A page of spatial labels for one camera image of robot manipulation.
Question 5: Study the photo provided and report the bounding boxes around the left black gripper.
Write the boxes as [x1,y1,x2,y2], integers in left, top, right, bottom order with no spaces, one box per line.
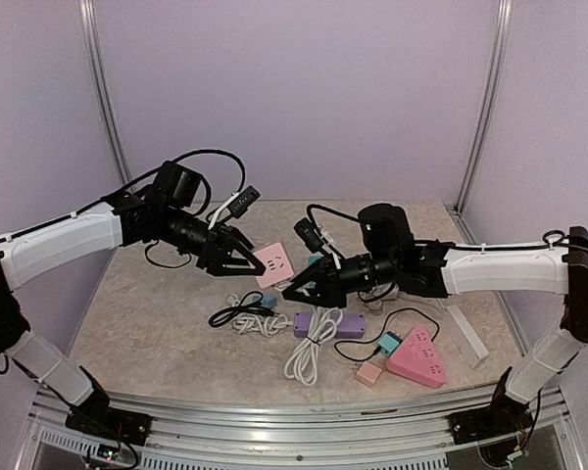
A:
[160,205,266,274]

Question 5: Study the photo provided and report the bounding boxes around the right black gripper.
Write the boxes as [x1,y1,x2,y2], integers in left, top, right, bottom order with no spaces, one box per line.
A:
[282,250,399,308]

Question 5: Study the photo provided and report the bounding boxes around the pink small plug adapter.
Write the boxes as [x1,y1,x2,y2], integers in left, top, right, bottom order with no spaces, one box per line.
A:
[254,242,294,289]

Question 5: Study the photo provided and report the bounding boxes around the purple power strip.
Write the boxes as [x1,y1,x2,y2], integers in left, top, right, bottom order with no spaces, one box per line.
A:
[292,311,368,339]

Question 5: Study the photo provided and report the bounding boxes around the light blue small plug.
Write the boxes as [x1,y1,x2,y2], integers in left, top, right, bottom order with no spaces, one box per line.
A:
[260,294,277,309]

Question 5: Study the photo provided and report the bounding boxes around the white power cords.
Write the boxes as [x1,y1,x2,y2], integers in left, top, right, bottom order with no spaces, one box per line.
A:
[224,292,295,338]

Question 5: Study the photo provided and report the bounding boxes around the black usb cable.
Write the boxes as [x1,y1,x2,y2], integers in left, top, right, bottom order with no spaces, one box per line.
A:
[333,306,442,364]

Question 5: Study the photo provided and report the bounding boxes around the teal plug adapter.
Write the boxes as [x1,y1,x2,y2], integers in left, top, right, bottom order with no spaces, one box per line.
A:
[374,331,403,357]

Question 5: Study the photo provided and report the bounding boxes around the pink triangular power strip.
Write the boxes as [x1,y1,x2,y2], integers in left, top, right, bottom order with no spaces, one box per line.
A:
[385,325,447,389]

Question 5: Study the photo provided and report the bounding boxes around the white power strip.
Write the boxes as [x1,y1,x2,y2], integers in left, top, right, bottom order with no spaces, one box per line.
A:
[442,305,489,369]

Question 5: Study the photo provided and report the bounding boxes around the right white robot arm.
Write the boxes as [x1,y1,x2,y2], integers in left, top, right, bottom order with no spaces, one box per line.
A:
[282,203,588,435]

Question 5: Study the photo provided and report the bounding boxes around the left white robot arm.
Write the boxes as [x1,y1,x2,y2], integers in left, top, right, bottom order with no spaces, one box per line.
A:
[0,161,266,436]

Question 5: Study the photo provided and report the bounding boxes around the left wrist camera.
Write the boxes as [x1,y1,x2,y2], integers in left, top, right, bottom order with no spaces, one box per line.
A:
[209,185,261,229]

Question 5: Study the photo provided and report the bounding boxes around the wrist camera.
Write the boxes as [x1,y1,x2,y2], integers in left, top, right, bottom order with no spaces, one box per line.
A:
[209,185,261,229]
[294,217,341,262]

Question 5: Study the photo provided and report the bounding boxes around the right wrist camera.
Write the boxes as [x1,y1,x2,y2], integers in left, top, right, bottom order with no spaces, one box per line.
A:
[294,217,341,262]

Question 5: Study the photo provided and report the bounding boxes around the white teal strip cord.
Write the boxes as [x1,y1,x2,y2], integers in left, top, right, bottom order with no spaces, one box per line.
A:
[282,281,344,388]

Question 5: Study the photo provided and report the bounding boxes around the aluminium front frame rail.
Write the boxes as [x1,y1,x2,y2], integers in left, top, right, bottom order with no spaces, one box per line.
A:
[11,386,588,469]

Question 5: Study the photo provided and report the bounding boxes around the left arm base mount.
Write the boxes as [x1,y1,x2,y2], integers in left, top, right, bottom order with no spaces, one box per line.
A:
[65,407,153,447]

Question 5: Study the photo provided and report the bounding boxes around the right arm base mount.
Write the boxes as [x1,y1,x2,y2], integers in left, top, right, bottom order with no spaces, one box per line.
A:
[448,405,533,445]

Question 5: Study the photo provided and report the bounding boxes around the left aluminium corner post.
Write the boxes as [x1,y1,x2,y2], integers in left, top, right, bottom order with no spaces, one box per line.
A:
[77,0,134,191]

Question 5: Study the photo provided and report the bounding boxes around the aluminium corner post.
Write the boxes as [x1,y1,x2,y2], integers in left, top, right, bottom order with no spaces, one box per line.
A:
[453,0,514,217]
[77,0,134,191]

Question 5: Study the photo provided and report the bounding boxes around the right aluminium corner post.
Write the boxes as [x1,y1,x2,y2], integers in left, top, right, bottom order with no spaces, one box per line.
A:
[453,0,514,217]

